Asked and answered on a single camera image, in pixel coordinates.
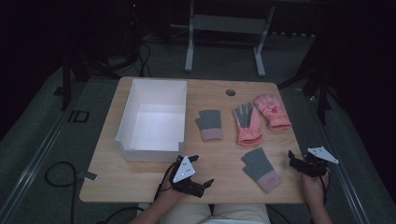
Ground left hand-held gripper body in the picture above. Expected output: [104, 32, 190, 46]
[169, 155, 206, 199]

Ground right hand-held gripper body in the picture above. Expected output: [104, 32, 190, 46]
[295, 146, 340, 178]

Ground grey pink-cuffed glove red logo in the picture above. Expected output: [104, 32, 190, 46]
[240, 147, 284, 194]

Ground pink glove cartoon print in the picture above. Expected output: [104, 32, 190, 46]
[252, 93, 292, 132]

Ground white rectangular box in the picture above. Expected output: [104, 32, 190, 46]
[115, 78, 188, 163]

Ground pink glove grey palm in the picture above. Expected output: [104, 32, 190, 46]
[232, 101, 264, 147]

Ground person's right hand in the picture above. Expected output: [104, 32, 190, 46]
[301, 172, 332, 205]

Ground person's left hand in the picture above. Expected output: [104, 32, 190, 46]
[160, 181, 189, 205]

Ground person's beige trousers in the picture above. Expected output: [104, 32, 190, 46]
[160, 203, 273, 224]

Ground black tripod stand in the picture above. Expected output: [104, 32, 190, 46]
[277, 31, 334, 126]
[53, 18, 152, 112]

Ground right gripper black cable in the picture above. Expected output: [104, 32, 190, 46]
[319, 167, 332, 205]

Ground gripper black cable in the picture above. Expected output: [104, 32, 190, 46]
[319, 167, 332, 205]
[153, 161, 179, 202]

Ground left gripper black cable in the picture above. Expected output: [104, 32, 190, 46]
[153, 161, 179, 202]

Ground metal floor rail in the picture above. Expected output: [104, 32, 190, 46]
[0, 92, 85, 218]
[306, 92, 372, 224]

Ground black looped floor cable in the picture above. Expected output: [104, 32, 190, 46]
[44, 161, 78, 224]

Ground black rectangular floor frame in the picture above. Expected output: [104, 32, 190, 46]
[67, 109, 91, 123]

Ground white metal desk frame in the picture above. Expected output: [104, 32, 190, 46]
[184, 0, 276, 78]

